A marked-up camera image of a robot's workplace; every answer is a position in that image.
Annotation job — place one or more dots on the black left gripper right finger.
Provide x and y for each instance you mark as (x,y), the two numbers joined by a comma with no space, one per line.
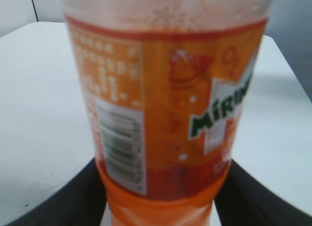
(243,201)

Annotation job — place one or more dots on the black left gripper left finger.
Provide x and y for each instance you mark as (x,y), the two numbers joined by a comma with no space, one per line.
(78,202)

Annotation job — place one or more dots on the orange Mirinda soda bottle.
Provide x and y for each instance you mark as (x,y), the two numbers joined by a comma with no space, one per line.
(163,83)

